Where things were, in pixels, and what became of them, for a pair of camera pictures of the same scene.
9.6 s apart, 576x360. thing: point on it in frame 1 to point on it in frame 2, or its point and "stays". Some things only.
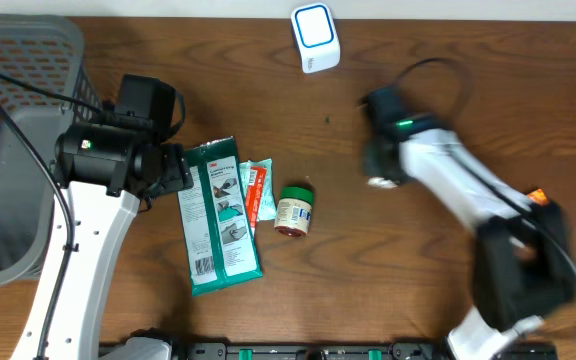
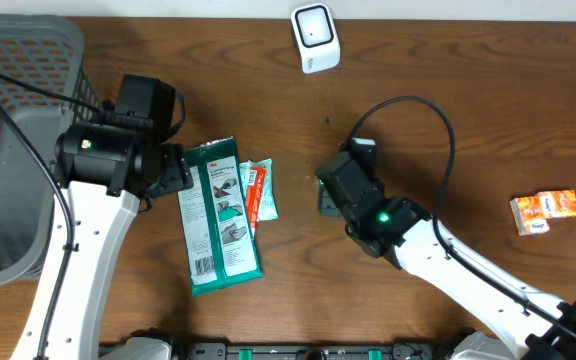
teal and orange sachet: (258, 187) stays
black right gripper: (369, 166) to (326, 205)
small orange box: (381, 182) to (557, 203)
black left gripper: (180, 176) stays
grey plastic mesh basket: (11, 197) stays
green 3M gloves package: (219, 242) stays
